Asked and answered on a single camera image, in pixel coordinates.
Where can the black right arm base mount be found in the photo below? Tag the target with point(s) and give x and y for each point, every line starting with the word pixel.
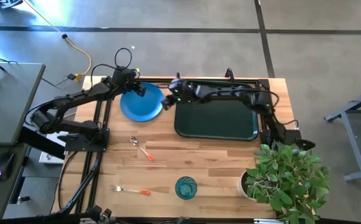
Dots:
pixel 292 137

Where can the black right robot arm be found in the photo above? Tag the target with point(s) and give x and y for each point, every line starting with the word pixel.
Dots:
pixel 224 91

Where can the teal ribbed glass cup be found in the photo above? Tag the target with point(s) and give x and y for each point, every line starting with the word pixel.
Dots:
pixel 186 187

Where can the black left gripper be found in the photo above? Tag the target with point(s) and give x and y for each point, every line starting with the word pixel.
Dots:
pixel 124 77

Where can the green leafy plant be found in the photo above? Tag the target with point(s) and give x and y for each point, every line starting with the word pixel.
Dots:
pixel 286 180

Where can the black power adapter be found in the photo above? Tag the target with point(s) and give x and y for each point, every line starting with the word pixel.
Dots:
pixel 71 76

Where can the grey side table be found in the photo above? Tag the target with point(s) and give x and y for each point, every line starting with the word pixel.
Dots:
pixel 6 102

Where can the black computer mouse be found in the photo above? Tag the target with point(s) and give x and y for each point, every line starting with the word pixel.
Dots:
pixel 3 165

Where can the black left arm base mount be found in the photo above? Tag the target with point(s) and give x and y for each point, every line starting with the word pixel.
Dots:
pixel 81 144

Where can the white paper sheet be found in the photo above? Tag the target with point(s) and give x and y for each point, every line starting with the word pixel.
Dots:
pixel 50 157

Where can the dark green tray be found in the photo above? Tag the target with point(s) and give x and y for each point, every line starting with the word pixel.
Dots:
pixel 214 121

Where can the white plant pot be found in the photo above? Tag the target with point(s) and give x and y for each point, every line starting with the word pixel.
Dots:
pixel 240 186

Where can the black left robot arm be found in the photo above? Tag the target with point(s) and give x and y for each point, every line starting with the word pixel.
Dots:
pixel 74 98

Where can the blue plate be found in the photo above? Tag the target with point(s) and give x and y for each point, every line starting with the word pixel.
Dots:
pixel 140 107

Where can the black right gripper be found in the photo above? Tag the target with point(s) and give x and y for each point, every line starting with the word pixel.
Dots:
pixel 182 89

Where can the grey metal desk frame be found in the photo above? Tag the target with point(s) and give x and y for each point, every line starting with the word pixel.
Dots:
pixel 354 137

